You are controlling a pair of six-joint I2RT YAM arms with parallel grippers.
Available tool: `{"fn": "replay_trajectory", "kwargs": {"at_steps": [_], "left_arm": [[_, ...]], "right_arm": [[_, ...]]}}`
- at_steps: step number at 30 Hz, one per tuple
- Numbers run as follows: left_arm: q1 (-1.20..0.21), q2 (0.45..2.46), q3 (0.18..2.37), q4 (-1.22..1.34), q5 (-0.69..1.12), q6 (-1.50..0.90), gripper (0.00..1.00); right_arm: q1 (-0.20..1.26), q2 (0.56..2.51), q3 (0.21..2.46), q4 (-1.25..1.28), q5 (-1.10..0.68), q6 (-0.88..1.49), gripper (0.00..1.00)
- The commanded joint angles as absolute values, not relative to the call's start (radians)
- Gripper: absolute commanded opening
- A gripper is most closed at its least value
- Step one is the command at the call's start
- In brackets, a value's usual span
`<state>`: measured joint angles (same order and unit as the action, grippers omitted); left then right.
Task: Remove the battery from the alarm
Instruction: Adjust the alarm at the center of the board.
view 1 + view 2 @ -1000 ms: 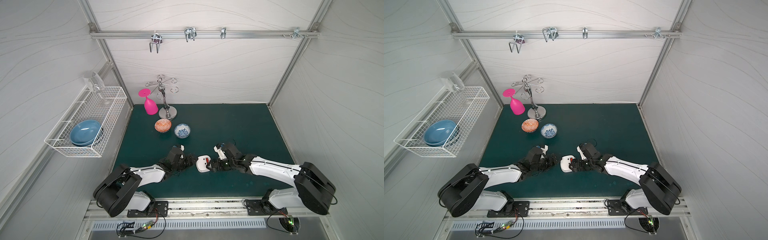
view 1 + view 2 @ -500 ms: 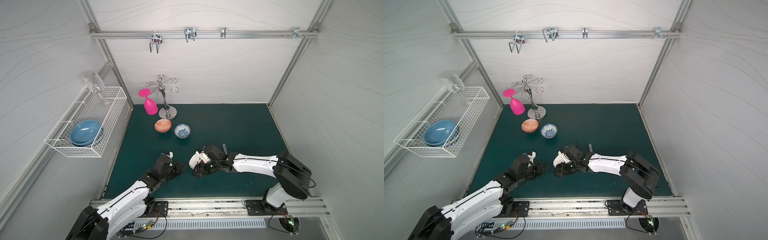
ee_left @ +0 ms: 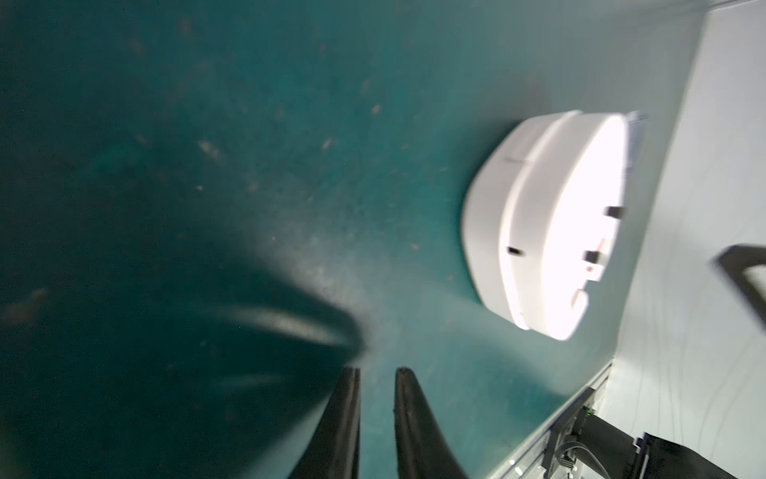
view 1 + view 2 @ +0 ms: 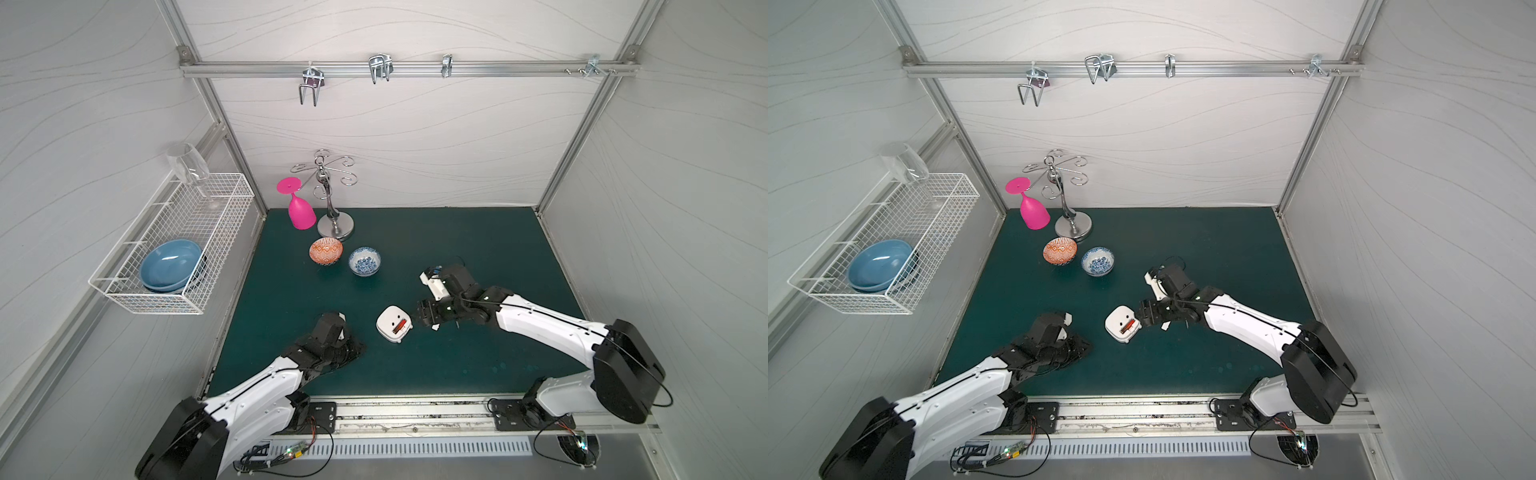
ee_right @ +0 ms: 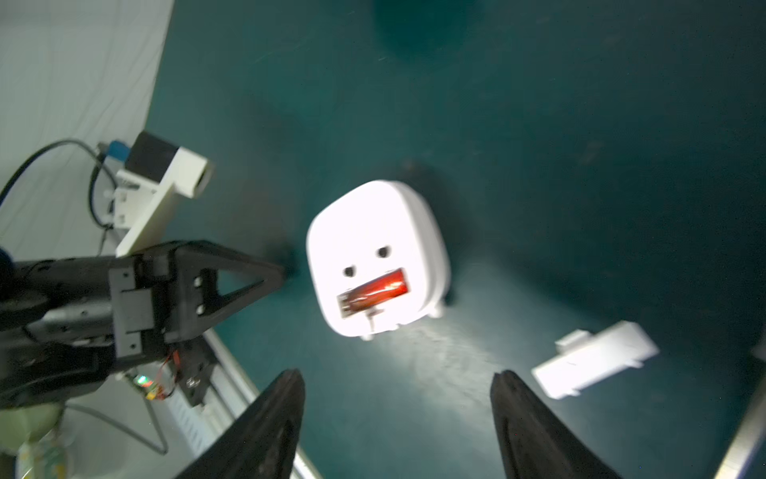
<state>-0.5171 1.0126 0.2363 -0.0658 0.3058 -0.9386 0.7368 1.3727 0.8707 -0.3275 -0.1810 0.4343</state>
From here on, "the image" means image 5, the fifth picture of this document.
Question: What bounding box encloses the left base cable bundle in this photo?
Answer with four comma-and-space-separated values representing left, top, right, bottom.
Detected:
0, 139, 121, 253

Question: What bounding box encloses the green table mat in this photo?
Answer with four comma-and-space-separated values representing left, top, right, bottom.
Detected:
147, 1, 765, 478

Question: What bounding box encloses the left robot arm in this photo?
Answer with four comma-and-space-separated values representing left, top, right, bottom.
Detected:
1, 241, 285, 409

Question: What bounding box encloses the white alarm clock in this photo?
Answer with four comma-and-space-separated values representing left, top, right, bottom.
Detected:
306, 180, 451, 340

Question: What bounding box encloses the white battery cover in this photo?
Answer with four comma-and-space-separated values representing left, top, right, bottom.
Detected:
532, 321, 659, 400

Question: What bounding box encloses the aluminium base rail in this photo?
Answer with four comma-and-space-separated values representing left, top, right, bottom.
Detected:
172, 331, 321, 478

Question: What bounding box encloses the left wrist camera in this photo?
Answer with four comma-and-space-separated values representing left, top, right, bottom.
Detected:
114, 131, 215, 257

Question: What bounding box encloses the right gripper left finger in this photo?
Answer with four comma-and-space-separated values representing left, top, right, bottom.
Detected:
179, 369, 305, 479

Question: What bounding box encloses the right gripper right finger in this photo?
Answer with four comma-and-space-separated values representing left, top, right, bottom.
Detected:
490, 370, 618, 479

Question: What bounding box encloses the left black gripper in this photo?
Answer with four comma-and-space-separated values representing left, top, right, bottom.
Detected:
23, 241, 285, 406

